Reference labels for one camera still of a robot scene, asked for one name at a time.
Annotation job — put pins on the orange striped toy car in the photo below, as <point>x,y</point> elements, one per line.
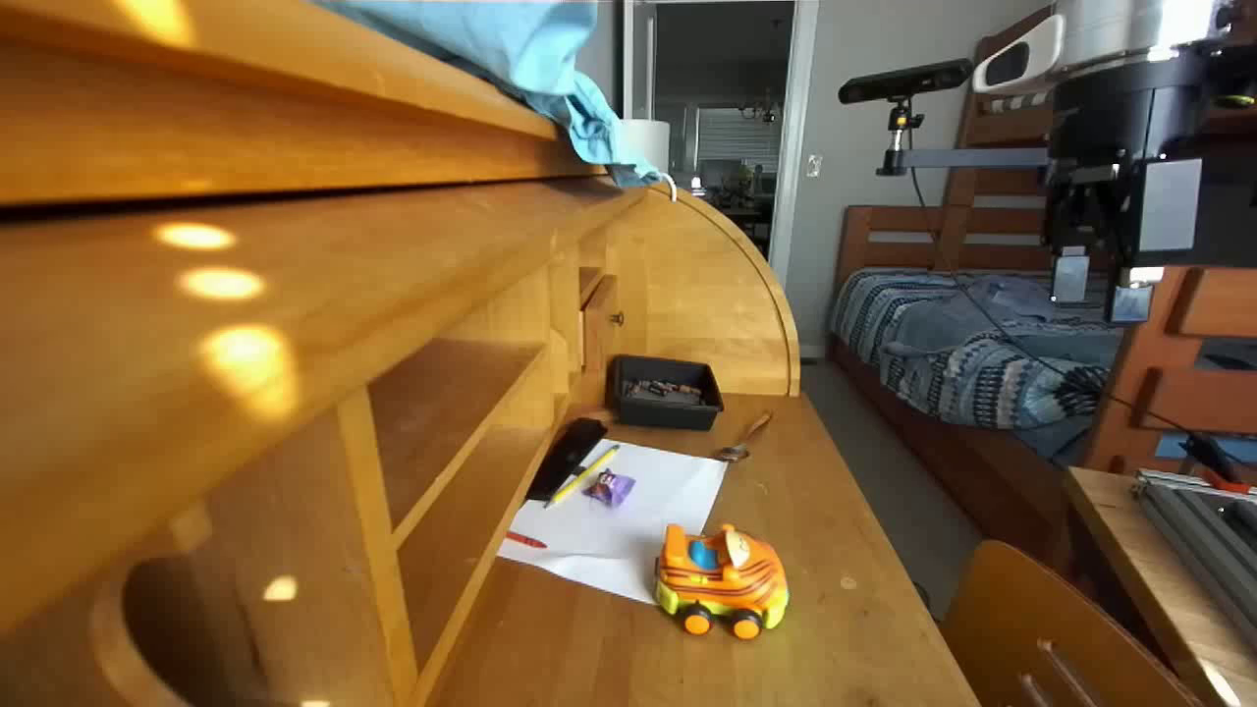
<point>727,574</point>

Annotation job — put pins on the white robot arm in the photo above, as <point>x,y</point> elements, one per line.
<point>1048,31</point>

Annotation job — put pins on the wooden roll-top desk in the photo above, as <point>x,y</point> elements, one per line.
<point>261,329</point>

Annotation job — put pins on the black plastic tray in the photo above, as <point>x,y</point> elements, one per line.
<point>667,412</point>

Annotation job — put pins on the black case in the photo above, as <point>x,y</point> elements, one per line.
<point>569,452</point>

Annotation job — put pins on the yellow pen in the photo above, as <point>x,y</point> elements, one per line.
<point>582,472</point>

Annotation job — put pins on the small purple object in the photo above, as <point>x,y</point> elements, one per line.
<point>612,490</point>

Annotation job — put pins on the white paper sheet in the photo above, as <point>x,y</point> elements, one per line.
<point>642,505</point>

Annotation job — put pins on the white cylinder cup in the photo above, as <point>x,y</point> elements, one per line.
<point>645,145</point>

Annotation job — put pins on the red pen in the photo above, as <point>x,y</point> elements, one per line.
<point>526,541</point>

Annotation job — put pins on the light blue cloth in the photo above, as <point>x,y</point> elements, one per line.
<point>551,53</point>

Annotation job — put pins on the striped blue bed blanket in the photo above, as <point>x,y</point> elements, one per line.
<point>955,348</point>

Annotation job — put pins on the grey metal bar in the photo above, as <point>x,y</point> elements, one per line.
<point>975,158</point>

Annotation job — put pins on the wooden slatted rack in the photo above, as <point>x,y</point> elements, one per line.
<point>1005,197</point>

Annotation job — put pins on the brown wooden chair seat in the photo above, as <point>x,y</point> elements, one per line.
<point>1035,641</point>

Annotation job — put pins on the white paper label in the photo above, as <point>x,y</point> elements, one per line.
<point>1170,202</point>

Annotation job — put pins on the wooden side table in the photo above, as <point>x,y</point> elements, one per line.
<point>1154,591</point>

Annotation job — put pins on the grey aluminium rails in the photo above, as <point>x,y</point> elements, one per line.
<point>1211,544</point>

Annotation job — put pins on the white door frame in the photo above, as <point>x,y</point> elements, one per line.
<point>790,145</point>

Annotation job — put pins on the black camera tripod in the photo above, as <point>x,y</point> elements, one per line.
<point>896,130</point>

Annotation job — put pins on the wooden bed frame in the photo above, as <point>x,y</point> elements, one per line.
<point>985,476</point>

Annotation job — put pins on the black stereo camera bar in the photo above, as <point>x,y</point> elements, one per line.
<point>907,82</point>

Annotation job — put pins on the orange wooden frame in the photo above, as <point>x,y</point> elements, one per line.
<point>1179,380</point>

